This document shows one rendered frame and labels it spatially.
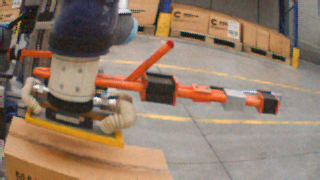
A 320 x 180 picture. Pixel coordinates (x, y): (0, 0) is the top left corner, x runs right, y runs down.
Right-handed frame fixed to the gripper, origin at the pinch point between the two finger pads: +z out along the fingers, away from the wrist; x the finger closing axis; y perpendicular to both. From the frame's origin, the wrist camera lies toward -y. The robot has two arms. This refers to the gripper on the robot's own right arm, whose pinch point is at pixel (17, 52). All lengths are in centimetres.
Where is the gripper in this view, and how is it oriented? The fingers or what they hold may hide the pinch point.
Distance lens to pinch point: 193.7
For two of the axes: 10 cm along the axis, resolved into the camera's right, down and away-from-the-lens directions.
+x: -1.1, -2.8, 9.5
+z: -1.6, 9.5, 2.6
